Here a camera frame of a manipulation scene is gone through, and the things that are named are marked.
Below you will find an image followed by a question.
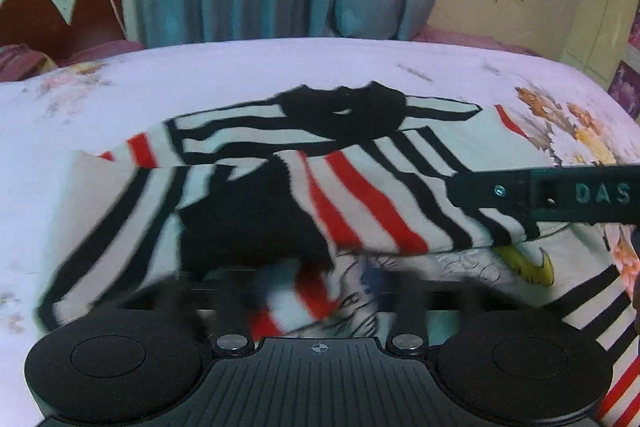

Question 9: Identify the white floral bedsheet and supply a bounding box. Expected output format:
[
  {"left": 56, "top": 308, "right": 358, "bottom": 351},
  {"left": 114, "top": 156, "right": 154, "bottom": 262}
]
[{"left": 0, "top": 38, "right": 640, "bottom": 427}]

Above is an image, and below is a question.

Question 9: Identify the white scalloped brown headboard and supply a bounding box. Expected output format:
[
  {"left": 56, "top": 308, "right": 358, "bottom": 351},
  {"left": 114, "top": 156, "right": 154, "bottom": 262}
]
[{"left": 0, "top": 0, "right": 144, "bottom": 64}]

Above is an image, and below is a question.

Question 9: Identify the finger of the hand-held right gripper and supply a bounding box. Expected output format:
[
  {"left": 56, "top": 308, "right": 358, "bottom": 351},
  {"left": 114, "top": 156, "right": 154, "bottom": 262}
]
[{"left": 449, "top": 167, "right": 537, "bottom": 228}]

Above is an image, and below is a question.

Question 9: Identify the black white red striped sweater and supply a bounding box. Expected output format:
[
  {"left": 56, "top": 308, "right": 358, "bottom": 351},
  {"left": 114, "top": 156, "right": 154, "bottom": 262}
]
[{"left": 37, "top": 82, "right": 640, "bottom": 427}]

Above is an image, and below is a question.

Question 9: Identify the maroon pillow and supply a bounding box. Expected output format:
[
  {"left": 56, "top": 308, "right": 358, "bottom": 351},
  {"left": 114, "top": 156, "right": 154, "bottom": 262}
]
[{"left": 0, "top": 39, "right": 143, "bottom": 82}]

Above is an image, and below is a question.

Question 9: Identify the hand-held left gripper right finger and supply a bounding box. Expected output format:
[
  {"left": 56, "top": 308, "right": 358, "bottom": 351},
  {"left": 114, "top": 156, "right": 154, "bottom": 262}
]
[{"left": 387, "top": 272, "right": 506, "bottom": 355}]

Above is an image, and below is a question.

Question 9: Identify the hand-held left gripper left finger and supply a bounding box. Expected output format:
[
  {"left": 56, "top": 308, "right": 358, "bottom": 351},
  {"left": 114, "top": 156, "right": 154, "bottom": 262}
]
[{"left": 120, "top": 274, "right": 253, "bottom": 355}]

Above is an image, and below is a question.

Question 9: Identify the purple floral wall panel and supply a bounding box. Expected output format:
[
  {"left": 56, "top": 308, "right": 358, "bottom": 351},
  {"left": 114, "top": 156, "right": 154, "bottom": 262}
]
[{"left": 606, "top": 61, "right": 640, "bottom": 118}]

